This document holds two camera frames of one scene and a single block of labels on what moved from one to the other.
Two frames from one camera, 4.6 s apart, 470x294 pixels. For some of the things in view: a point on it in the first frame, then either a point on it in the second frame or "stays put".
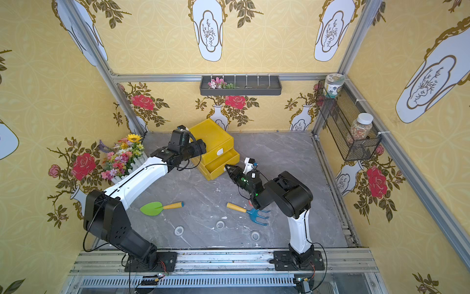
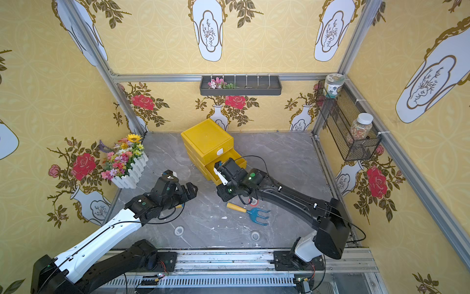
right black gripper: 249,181 → 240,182
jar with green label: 333,82 stays put
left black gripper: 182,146 → 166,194
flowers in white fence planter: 122,157 stays put
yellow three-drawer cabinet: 220,150 stays put
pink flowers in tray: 220,84 stays put
